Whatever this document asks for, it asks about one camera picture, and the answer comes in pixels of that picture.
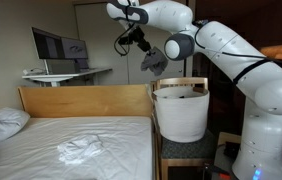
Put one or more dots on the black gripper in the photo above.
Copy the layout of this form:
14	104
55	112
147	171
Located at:
139	36

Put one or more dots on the gray cloth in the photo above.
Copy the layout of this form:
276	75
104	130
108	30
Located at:
154	61

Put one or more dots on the white cloth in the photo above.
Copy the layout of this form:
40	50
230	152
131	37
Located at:
81	150

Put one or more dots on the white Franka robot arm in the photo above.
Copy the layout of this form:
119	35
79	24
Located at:
234	53

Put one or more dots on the white woven basket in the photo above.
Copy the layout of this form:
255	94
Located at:
181	116

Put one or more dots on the laptop on stand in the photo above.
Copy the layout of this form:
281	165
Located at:
82	65

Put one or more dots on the monitor showing dark sketch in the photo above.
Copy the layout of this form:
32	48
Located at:
75	49

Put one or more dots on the white desk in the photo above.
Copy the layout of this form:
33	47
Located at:
64	75

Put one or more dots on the gray box on desk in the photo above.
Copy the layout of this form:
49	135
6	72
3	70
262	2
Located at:
61	66

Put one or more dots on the dark monitor with gray window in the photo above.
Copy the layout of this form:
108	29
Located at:
46	45

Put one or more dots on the wooden chair with green seat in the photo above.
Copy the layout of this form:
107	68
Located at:
184	150

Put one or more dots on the small white desk item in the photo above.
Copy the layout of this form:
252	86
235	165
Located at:
32	71

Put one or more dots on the small tan side table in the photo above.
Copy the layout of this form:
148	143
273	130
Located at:
229	136

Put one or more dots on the black device box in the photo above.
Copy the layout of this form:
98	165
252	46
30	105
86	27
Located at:
231	150

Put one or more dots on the red emergency stop button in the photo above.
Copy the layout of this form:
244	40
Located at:
222	175

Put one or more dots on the white bed sheet mattress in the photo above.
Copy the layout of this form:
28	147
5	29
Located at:
24	156

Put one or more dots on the white pillow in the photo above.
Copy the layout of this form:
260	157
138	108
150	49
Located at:
1	125

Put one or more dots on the wooden bed frame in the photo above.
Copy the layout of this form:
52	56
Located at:
81	100

